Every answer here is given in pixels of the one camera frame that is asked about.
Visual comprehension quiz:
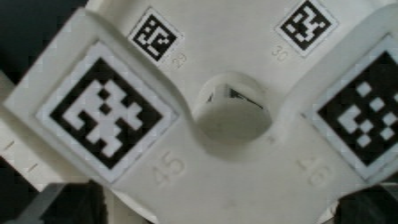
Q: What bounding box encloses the white cross-shaped table base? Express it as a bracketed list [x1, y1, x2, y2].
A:
[2, 6, 398, 224]

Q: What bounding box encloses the white cylindrical table leg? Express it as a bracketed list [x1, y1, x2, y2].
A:
[194, 72, 272, 146]

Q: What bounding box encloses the white round table top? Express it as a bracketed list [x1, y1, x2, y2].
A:
[0, 0, 398, 224]

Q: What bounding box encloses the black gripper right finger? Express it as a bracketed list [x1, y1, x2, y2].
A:
[335, 184, 398, 224]

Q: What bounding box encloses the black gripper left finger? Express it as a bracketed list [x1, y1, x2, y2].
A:
[15, 181, 109, 224]

